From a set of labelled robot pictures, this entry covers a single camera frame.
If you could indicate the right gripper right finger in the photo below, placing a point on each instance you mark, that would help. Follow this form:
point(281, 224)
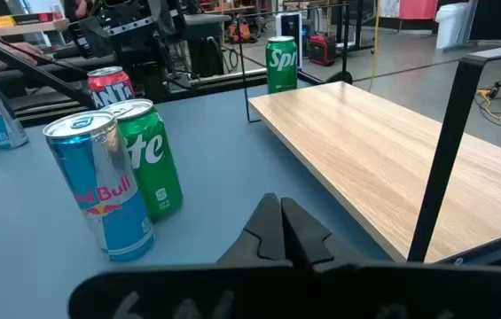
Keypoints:
point(307, 239)

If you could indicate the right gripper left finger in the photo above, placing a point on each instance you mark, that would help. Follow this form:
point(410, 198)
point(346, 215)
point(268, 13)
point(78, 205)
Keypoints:
point(263, 235)

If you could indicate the green Sprite can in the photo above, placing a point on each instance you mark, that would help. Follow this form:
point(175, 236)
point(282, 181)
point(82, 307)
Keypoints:
point(281, 66)
point(157, 168)

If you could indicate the red Fanta strawberry can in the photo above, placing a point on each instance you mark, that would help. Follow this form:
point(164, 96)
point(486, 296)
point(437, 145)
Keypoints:
point(110, 88)

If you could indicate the wooden shelf black metal legs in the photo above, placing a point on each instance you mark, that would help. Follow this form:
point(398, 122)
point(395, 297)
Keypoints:
point(387, 155)

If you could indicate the blue-grey table mat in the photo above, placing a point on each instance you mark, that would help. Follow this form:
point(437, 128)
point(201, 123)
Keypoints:
point(214, 168)

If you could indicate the red black generator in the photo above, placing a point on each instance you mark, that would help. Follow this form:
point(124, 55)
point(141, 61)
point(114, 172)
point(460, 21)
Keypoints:
point(321, 49)

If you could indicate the black cabinet grey top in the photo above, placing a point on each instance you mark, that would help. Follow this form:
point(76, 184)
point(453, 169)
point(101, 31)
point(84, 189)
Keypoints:
point(205, 53)

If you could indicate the orange power tool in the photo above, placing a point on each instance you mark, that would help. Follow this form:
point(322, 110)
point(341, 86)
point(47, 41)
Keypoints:
point(239, 32)

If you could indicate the white-framed black panel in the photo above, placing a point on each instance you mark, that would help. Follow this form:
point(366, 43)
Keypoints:
point(290, 28)

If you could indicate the orange-red partition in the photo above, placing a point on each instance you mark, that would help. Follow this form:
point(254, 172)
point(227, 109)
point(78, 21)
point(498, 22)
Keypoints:
point(418, 9)

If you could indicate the white bin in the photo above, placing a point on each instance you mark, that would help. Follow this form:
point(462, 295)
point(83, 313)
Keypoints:
point(451, 26)

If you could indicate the person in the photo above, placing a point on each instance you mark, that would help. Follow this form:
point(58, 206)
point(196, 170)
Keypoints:
point(77, 9)

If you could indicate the person's hand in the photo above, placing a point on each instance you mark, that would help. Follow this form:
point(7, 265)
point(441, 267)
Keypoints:
point(15, 53)

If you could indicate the wooden ledge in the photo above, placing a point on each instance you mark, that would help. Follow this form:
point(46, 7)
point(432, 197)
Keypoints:
point(24, 28)

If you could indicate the yellow box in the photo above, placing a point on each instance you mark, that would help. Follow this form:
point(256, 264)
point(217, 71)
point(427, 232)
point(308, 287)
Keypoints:
point(4, 21)

